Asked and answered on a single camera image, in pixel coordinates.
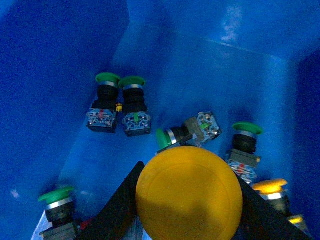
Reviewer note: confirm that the green push button bottom left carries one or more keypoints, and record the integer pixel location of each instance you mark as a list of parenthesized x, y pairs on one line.
[(59, 211)]

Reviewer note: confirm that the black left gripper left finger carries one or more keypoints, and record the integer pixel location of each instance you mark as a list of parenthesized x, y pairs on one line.
[(118, 214)]

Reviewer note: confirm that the upper right blue crate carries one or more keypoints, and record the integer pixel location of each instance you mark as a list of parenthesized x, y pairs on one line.
[(245, 60)]

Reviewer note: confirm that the yellow push button right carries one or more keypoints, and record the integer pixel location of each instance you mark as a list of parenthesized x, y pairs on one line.
[(273, 192)]

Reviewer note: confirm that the green push button lying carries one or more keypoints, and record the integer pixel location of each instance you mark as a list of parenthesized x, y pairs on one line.
[(195, 132)]

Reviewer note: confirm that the green push button right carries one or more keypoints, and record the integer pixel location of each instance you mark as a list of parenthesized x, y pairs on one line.
[(241, 157)]

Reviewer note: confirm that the green push button far left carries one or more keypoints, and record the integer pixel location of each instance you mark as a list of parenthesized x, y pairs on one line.
[(102, 116)]

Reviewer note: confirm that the yellow mushroom push button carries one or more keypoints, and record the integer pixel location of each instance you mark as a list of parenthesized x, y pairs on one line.
[(189, 193)]

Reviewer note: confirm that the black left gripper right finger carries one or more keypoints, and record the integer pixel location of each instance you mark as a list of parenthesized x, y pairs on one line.
[(260, 221)]

